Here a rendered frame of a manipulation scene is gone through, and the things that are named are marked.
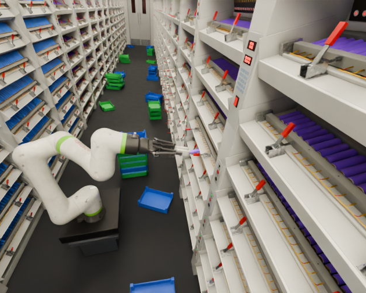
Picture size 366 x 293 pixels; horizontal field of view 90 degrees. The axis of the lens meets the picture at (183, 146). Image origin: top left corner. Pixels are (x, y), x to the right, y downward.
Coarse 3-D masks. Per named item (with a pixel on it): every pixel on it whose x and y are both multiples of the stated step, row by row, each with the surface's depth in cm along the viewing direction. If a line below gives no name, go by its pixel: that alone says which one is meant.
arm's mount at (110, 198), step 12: (108, 192) 149; (120, 192) 154; (108, 204) 140; (120, 204) 149; (108, 216) 132; (72, 228) 123; (84, 228) 123; (96, 228) 124; (108, 228) 125; (60, 240) 119; (72, 240) 122
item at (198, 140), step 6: (192, 114) 133; (198, 114) 134; (192, 120) 135; (192, 126) 130; (192, 132) 128; (198, 132) 123; (198, 138) 117; (198, 144) 113; (204, 144) 112; (204, 150) 108; (204, 162) 100; (210, 162) 99; (210, 168) 96; (210, 174) 93; (210, 180) 88
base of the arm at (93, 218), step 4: (104, 208) 134; (100, 212) 128; (104, 212) 132; (80, 216) 126; (84, 216) 127; (88, 216) 125; (92, 216) 125; (96, 216) 127; (100, 216) 130; (80, 220) 126; (88, 220) 126; (92, 220) 126; (96, 220) 127
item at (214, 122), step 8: (192, 88) 122; (200, 88) 122; (192, 96) 125; (200, 96) 120; (208, 96) 114; (200, 104) 111; (208, 104) 111; (216, 104) 105; (200, 112) 106; (208, 112) 104; (216, 112) 97; (208, 120) 98; (216, 120) 94; (224, 120) 90; (208, 128) 92; (216, 128) 90; (216, 136) 86; (216, 144) 82
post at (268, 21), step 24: (264, 0) 44; (288, 0) 40; (312, 0) 41; (336, 0) 42; (264, 24) 44; (288, 24) 43; (336, 24) 45; (264, 96) 54; (240, 144) 64; (216, 168) 81; (192, 264) 140
